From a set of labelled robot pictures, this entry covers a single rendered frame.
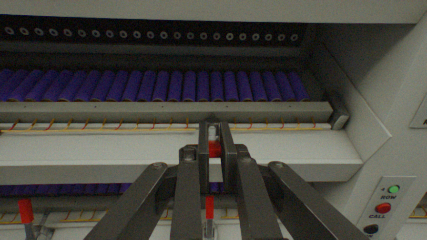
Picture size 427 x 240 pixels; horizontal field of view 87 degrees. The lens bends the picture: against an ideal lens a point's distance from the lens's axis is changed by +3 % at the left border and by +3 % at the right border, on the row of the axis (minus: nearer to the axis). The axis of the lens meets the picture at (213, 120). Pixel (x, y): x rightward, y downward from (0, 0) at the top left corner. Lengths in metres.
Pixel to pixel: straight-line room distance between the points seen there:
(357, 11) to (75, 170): 0.33
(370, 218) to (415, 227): 0.17
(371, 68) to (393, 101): 0.05
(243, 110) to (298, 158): 0.09
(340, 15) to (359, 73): 0.11
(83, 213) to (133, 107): 0.24
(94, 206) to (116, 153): 0.18
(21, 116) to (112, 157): 0.13
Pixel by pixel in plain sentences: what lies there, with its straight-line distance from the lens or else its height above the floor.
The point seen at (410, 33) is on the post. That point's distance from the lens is 0.29.
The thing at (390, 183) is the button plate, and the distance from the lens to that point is 0.36.
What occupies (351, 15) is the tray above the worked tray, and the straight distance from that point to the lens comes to 0.24.
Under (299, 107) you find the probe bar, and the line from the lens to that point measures 0.31.
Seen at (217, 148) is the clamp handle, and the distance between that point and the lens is 0.19.
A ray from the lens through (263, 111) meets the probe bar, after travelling 0.29.
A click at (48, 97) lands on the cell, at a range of 0.36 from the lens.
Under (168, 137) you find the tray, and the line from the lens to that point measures 0.28.
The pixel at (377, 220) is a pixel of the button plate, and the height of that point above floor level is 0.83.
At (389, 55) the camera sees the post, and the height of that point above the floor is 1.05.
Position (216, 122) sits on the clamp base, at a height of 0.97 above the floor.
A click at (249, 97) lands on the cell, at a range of 0.31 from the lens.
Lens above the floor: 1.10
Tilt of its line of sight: 29 degrees down
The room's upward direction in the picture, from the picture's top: 2 degrees clockwise
